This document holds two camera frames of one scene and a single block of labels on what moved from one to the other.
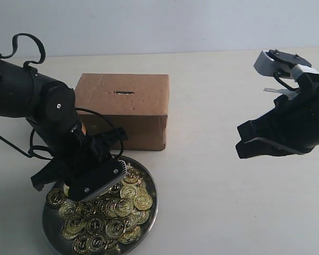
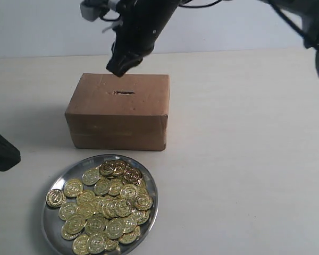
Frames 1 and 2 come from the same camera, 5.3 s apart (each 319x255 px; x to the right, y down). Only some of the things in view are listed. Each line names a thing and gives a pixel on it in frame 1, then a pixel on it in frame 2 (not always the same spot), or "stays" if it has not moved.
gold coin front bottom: (97, 243) stays
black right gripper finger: (260, 128) -> (125, 55)
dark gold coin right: (143, 202) stays
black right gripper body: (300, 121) -> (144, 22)
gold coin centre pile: (124, 207) stays
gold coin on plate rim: (55, 197) stays
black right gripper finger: (259, 146) -> (134, 60)
